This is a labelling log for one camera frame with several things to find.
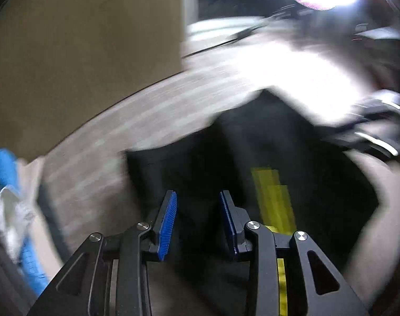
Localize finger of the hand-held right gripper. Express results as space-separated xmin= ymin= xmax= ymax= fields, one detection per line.
xmin=333 ymin=90 xmax=400 ymax=159

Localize plaid mat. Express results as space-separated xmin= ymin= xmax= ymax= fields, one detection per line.
xmin=35 ymin=16 xmax=400 ymax=307

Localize light wooden board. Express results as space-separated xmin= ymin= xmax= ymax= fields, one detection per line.
xmin=0 ymin=0 xmax=187 ymax=159

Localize grey garment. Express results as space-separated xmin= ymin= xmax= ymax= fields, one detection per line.
xmin=19 ymin=158 xmax=64 ymax=270

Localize white garment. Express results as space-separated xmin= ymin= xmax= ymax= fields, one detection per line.
xmin=0 ymin=186 xmax=34 ymax=260

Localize blue garment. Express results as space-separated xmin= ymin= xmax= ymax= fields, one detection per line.
xmin=0 ymin=148 xmax=49 ymax=298

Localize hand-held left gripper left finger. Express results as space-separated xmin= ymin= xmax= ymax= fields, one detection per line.
xmin=27 ymin=189 xmax=178 ymax=316

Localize black shorts yellow stripes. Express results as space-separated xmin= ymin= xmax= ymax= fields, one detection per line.
xmin=124 ymin=90 xmax=385 ymax=316

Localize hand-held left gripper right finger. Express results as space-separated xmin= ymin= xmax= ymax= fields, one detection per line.
xmin=219 ymin=190 xmax=372 ymax=316

